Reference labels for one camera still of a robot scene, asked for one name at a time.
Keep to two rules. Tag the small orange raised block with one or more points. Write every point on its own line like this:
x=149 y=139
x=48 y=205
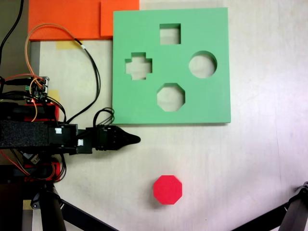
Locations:
x=120 y=14

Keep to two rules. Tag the red table clamp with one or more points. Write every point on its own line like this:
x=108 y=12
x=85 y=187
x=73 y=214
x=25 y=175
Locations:
x=54 y=111
x=55 y=168

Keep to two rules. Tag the thin black tripod leg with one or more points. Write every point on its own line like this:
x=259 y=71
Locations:
x=262 y=220
x=86 y=219

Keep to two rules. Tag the large orange flat block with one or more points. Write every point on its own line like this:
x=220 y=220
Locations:
x=62 y=16

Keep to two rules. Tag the black circuit board grey connector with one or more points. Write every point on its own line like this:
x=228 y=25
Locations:
x=32 y=157

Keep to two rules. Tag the small circuit board green terminal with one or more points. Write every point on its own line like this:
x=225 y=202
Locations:
x=37 y=90

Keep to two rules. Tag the thick black tripod leg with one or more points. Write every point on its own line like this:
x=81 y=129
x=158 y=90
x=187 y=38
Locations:
x=51 y=211
x=297 y=209

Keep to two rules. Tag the yellow tape strip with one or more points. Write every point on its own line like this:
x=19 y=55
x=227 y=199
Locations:
x=67 y=45

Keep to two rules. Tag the red octagonal pillar block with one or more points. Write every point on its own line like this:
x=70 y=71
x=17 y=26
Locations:
x=168 y=190

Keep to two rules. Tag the yellow tape square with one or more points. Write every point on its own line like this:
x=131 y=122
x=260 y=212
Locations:
x=54 y=93

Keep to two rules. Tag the green shape sorter board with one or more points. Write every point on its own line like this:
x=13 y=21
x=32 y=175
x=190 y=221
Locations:
x=204 y=101

